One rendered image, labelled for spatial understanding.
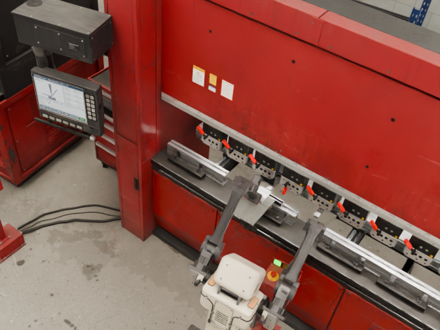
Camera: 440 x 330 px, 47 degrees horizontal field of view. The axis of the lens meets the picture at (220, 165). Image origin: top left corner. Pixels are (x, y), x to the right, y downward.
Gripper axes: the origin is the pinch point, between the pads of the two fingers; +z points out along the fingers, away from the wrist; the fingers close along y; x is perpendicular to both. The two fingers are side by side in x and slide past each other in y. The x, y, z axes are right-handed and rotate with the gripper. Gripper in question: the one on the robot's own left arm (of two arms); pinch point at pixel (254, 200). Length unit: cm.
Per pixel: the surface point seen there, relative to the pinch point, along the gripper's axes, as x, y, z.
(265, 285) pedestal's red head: 41, -33, 8
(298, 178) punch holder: -19.0, -21.7, -23.3
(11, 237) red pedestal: 111, 159, 46
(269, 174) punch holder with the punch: -15.1, -3.4, -15.1
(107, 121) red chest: -6, 154, 45
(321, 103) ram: -44, -23, -73
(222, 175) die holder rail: -5.4, 30.3, 8.4
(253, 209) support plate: 6.0, -3.1, -1.7
